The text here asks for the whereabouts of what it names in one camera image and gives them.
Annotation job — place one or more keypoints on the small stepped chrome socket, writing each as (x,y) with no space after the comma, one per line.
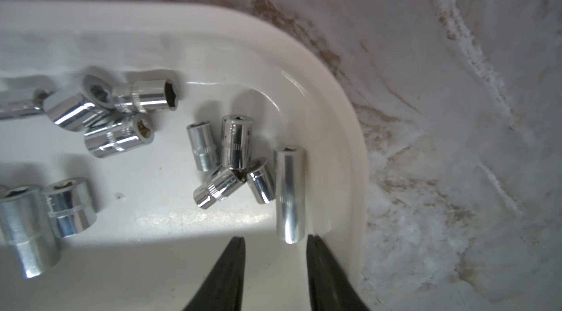
(203,145)

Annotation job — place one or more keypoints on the chrome socket lowest cluster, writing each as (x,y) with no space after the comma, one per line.
(80,103)

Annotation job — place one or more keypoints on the chrome socket pair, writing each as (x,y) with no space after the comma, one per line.
(221,183)
(236,139)

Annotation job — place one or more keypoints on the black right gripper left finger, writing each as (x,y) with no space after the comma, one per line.
(223,287)

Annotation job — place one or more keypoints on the medium chrome socket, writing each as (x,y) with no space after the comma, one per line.
(23,103)

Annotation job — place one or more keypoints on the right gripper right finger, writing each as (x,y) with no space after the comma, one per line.
(329,288)

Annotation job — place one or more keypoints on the chrome socket end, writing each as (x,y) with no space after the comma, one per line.
(145,96)

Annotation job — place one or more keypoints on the white plastic storage box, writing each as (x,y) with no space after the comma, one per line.
(151,246)

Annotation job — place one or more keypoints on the long slim chrome socket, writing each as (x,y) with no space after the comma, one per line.
(289,161)

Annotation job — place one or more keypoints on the short chrome socket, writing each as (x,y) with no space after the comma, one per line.
(69,207)

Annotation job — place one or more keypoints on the long chrome deep socket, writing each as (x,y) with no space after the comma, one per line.
(26,229)

